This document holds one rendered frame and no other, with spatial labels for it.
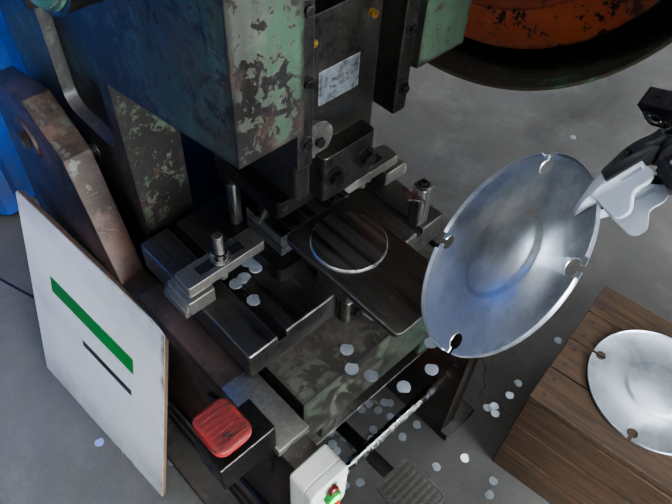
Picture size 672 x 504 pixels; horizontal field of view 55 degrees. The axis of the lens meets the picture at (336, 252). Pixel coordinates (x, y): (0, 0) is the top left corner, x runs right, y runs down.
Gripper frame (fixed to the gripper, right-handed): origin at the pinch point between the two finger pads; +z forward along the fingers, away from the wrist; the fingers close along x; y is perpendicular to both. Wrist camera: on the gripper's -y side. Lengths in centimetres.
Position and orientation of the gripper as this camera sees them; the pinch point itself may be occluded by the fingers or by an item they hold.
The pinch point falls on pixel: (584, 205)
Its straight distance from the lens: 79.0
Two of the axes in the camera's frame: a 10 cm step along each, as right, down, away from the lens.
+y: 0.9, 7.7, -6.3
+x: 6.8, 4.2, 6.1
